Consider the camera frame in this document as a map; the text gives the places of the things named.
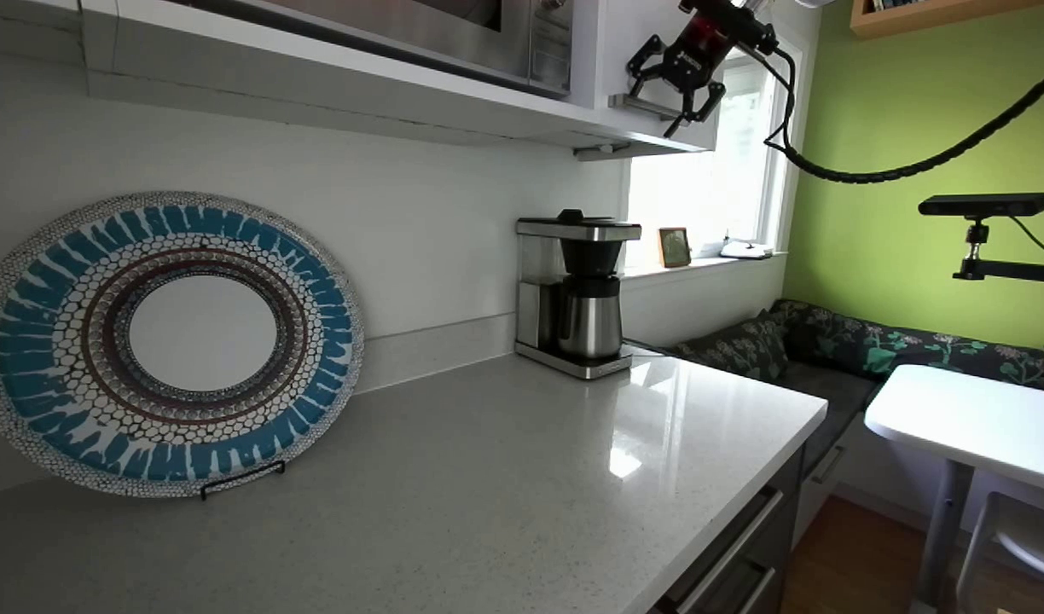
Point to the chrome cupboard door handle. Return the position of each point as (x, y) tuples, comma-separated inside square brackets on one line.
[(670, 114)]

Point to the dark lower cabinet drawers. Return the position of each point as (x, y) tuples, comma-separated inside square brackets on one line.
[(741, 571)]

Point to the built-in microwave oven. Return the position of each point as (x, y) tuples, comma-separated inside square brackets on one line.
[(505, 43)]

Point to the white side table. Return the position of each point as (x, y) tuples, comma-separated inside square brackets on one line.
[(969, 423)]

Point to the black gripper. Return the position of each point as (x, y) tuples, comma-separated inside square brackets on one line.
[(712, 31)]

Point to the floral dark bench cushion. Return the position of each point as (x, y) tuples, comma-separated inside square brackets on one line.
[(768, 342)]

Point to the white cupboard door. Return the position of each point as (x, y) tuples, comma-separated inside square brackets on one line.
[(645, 85)]

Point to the blue patterned decorative plate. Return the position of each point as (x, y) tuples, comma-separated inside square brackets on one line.
[(160, 346)]

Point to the black camera on stand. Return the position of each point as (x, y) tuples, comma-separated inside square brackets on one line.
[(978, 209)]

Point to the small framed picture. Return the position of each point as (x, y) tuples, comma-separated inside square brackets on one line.
[(674, 246)]

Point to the stainless drip coffee maker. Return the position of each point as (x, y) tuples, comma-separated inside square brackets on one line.
[(575, 319)]

